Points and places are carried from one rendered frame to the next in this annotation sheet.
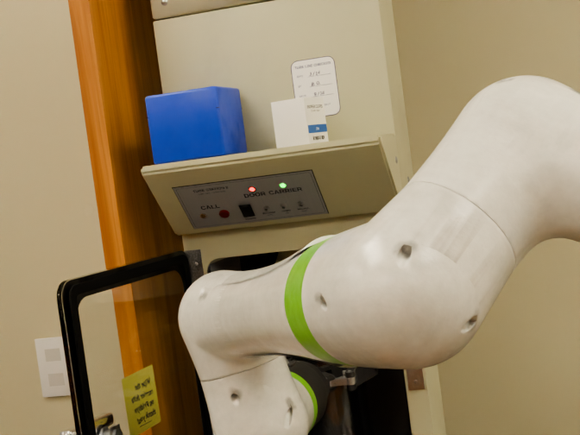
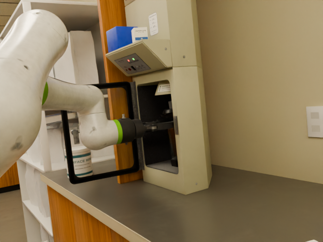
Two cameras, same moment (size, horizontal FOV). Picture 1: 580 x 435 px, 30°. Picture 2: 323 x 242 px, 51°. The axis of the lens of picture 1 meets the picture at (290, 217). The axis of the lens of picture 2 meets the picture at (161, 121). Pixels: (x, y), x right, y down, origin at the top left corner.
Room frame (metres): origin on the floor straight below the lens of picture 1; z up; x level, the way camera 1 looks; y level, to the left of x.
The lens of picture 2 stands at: (0.50, -0.94, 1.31)
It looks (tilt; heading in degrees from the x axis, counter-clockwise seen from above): 4 degrees down; 43
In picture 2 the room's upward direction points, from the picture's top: 6 degrees counter-clockwise
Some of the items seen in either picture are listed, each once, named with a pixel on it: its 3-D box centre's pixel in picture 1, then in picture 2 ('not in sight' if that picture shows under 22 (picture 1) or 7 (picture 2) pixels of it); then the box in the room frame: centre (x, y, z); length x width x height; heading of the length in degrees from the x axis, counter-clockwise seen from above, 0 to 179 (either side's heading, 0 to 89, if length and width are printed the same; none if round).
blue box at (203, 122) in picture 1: (197, 125); (123, 40); (1.45, 0.11, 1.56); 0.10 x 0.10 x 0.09; 74
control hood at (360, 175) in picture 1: (274, 187); (136, 60); (1.42, 0.02, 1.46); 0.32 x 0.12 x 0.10; 74
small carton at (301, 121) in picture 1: (299, 122); (139, 36); (1.41, -0.03, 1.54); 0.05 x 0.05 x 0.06; 58
